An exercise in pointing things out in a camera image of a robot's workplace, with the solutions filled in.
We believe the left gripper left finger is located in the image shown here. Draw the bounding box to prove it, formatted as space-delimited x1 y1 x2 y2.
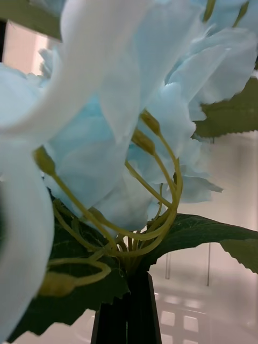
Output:
91 292 130 344

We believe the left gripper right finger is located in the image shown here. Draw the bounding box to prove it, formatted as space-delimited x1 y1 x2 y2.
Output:
127 271 162 344

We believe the pale blue flower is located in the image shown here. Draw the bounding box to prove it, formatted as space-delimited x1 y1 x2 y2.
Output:
0 0 258 344

